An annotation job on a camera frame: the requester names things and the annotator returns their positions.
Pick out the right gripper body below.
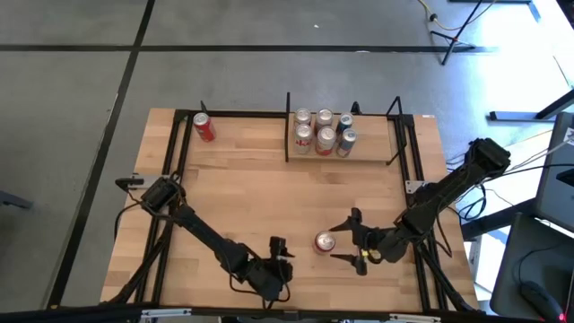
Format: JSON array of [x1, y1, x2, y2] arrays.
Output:
[[361, 223, 407, 264]]

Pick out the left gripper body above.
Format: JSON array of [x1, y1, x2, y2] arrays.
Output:
[[246, 258, 295, 301]]

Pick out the red cola can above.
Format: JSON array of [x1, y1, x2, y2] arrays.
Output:
[[192, 111, 219, 144], [312, 230, 337, 256]]

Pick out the silver blue energy drink can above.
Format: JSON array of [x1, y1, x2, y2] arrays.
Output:
[[336, 111, 355, 134], [335, 128, 359, 158]]

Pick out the pink raspberry sparkling water can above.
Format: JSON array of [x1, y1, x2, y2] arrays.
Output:
[[315, 107, 335, 129], [315, 126, 338, 157]]

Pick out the grey desk top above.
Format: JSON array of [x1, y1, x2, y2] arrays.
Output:
[[489, 213, 574, 323]]

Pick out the black computer mouse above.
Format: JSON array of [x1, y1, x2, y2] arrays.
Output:
[[519, 280, 566, 323]]

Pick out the black floor stand base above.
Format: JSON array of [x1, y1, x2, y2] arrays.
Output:
[[488, 89, 574, 122]]

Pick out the black tripod stand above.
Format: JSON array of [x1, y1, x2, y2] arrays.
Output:
[[428, 0, 501, 66]]

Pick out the dark floor object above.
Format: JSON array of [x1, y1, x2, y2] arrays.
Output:
[[0, 190, 35, 211]]

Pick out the wooden shelf with black frame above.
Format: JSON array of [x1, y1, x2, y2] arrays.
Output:
[[284, 92, 407, 167]]

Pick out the black cable loop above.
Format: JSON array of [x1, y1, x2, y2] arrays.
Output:
[[448, 152, 491, 225]]

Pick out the black aluminium table frame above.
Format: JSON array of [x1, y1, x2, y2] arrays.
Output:
[[100, 100, 481, 315]]

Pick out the black camera rig rail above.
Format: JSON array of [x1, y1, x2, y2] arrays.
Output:
[[0, 302, 574, 323]]

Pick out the white cable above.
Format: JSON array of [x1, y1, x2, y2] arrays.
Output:
[[509, 128, 557, 149]]

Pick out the yellow floor cable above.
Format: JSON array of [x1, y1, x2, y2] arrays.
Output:
[[416, 0, 499, 32]]

